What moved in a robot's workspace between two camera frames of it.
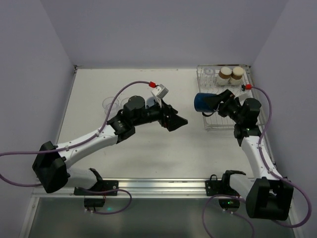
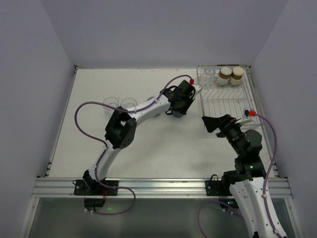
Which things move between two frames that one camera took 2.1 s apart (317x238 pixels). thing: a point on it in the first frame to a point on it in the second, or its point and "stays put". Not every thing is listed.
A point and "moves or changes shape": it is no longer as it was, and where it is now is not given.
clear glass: (106, 103) stays put
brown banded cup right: (236, 78) stays put
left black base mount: (95, 196) stays put
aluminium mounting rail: (140, 188) stays put
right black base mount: (222, 187) stays put
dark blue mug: (206, 103) moves or changes shape
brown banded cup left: (224, 76) stays put
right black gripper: (228, 100) to (223, 127)
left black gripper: (166, 116) to (179, 106)
